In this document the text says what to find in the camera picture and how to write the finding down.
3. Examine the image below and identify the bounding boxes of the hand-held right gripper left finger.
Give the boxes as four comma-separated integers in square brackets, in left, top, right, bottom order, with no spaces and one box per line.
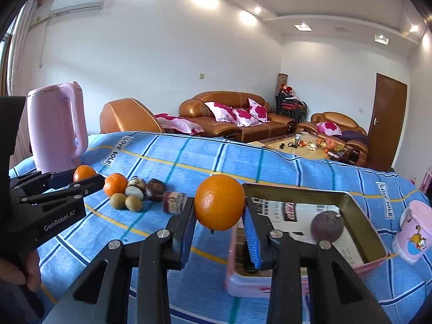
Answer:
[43,196,196,324]

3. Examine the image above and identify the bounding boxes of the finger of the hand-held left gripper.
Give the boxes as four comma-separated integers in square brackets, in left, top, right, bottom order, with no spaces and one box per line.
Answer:
[19,175,106,210]
[9,169,76,197]

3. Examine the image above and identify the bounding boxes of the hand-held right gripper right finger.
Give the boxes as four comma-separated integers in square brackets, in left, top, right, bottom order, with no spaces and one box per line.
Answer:
[244,197,385,324]

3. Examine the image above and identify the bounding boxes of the small orange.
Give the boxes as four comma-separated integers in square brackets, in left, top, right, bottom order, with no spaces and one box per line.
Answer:
[73,165,98,183]

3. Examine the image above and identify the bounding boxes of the mandarin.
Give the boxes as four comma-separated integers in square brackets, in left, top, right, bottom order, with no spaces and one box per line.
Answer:
[103,173,129,197]

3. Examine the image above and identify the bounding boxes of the brown kiwi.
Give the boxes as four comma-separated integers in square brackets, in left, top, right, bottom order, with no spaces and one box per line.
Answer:
[110,192,127,210]
[125,195,143,212]

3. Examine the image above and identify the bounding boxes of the small glass jar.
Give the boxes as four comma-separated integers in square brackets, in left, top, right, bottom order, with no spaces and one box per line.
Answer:
[163,191,188,214]

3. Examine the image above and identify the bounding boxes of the pale round fruit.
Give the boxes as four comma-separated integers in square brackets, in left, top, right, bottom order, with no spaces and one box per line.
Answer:
[125,185,145,200]

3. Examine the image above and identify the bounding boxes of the large orange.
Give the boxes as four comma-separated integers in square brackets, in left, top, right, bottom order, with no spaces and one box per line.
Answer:
[194,174,245,232]

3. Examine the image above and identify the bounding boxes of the brown husked fruit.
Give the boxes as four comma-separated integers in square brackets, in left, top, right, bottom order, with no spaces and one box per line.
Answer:
[126,176,147,190]

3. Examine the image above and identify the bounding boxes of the pink tin box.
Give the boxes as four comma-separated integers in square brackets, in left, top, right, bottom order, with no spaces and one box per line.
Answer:
[225,183,389,298]

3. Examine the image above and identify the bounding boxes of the person's left hand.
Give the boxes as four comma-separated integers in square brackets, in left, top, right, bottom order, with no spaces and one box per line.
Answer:
[0,250,42,292]

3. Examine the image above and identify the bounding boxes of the printed white paper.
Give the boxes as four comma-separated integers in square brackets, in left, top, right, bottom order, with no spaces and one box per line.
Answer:
[251,198,367,264]

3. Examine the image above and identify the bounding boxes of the pink electric kettle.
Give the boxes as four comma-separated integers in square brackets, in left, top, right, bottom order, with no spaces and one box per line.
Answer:
[27,82,89,173]

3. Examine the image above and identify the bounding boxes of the blue striped blanket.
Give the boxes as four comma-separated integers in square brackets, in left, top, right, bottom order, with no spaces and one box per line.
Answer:
[8,131,432,324]

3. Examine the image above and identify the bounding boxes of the glass coffee table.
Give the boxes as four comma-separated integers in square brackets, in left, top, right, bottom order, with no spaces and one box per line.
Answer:
[249,131,348,163]

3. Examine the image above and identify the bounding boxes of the white red floral pillow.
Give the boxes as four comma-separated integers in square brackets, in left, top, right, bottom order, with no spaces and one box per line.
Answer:
[315,121,342,136]
[248,98,271,122]
[204,102,237,124]
[231,109,261,127]
[154,113,205,136]

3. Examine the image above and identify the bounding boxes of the pile of snacks and oranges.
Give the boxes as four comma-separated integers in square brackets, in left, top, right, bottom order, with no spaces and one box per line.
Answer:
[300,138,346,154]

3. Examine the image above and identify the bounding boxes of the beige curtain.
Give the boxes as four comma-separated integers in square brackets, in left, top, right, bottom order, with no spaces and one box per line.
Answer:
[7,0,44,96]

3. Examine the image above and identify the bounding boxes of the stacked dark chairs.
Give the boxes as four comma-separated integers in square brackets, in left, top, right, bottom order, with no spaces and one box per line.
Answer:
[275,91,308,124]

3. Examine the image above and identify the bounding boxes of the brown leather sofa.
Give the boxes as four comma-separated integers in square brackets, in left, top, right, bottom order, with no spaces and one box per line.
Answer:
[179,91,297,143]

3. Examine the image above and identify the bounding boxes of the purple cloth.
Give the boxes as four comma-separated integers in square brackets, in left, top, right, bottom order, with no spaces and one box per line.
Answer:
[341,130,368,146]

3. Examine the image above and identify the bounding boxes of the brown leather armchair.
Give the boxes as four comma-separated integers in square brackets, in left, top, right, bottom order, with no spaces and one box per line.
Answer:
[296,112,368,167]

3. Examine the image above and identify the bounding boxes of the pink cartoon cup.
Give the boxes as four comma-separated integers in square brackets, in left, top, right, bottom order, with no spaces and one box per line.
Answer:
[392,200,432,266]

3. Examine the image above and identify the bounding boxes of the brown wooden door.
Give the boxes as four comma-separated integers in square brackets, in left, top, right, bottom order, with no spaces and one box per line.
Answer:
[367,73,408,172]

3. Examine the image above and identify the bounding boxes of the white air conditioner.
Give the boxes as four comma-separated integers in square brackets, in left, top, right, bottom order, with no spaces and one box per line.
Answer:
[50,0,109,16]

